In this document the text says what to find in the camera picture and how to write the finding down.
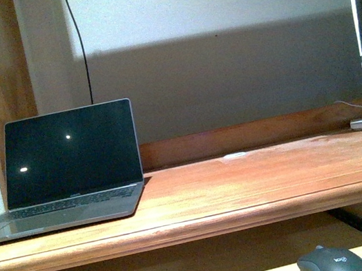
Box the dark grey wireless mouse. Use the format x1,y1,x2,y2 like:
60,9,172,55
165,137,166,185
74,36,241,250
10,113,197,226
297,245,362,271

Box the white round sticker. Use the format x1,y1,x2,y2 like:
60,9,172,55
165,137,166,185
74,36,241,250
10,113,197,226
223,151,246,160

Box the grey open laptop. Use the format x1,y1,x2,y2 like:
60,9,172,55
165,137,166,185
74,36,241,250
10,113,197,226
0,98,144,243

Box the white lamp power cable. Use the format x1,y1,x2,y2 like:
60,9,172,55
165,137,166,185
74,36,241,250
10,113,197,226
333,96,362,115

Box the black hanging cable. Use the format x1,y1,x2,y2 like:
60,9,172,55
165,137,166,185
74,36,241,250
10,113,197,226
64,0,95,107

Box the wooden desk hutch frame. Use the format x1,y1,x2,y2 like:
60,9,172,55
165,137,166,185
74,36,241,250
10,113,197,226
0,0,362,196

